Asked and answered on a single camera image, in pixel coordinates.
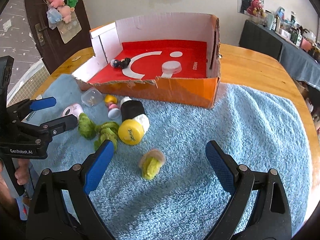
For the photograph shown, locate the pink mini printer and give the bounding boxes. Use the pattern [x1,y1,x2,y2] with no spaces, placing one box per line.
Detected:
[62,103,84,119]

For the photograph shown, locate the green yarn ball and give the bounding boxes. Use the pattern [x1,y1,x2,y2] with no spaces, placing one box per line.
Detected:
[78,113,96,140]

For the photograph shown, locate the clear plastic capsule case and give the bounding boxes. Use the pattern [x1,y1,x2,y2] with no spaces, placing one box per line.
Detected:
[81,88,103,107]

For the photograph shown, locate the green twisted yarn bundle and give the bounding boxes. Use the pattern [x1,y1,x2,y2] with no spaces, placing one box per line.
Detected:
[94,122,119,152]

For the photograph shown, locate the blonde girl figurine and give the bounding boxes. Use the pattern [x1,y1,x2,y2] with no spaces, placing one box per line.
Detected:
[104,94,121,120]

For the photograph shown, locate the black roll with white paper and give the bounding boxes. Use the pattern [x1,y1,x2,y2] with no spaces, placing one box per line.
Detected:
[120,96,150,134]

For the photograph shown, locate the black-haired boy figurine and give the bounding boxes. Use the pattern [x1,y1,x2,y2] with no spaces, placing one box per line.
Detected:
[110,57,131,69]

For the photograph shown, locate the small yellow-green plush toy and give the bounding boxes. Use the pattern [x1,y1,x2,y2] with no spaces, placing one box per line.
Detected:
[139,149,166,180]

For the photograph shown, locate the white round lid container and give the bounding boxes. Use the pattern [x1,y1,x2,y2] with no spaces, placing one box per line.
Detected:
[161,61,182,78]

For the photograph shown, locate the person's left hand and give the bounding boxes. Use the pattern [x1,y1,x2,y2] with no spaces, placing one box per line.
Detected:
[1,159,29,219]

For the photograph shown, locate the dark wooden door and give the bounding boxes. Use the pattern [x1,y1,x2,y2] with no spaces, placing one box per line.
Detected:
[24,0,92,74]

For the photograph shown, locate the light blue fluffy towel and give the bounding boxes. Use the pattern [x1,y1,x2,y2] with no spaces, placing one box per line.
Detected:
[24,73,313,240]

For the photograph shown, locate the pink plush toys on door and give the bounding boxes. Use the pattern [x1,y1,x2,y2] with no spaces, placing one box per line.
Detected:
[47,0,74,29]

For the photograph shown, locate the green plush on door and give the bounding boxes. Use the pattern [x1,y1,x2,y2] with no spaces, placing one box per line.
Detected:
[66,0,78,8]

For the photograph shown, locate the orange cardboard box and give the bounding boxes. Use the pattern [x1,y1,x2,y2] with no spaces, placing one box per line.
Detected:
[73,12,220,109]

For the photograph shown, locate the cluttered side table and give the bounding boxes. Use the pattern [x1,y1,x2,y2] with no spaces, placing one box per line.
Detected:
[239,16,319,90]

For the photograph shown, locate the pink rabbit plush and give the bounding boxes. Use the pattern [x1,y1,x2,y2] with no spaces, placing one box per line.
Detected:
[246,0,264,17]

